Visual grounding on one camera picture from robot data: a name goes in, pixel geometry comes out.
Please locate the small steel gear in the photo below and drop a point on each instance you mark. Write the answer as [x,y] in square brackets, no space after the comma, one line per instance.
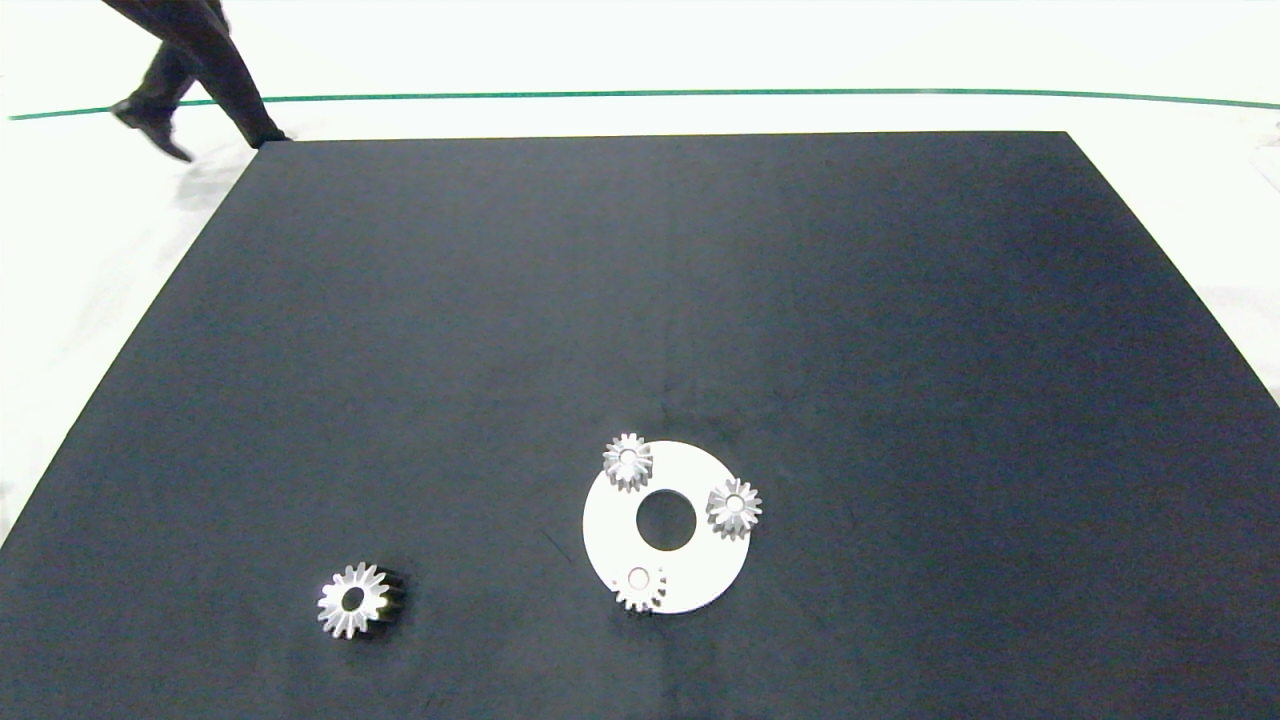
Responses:
[641,463]
[651,588]
[749,509]

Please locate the large steel gear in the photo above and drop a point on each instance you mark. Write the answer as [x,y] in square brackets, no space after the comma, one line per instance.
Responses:
[374,601]

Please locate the dark mat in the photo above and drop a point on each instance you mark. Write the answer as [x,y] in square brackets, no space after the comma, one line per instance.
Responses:
[700,300]

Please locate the round white plate with pins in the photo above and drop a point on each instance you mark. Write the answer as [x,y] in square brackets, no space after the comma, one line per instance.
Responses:
[610,530]

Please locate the green floor line tape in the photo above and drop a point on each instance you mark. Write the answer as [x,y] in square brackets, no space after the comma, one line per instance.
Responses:
[700,93]

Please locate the person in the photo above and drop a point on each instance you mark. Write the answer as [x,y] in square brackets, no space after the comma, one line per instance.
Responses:
[225,70]

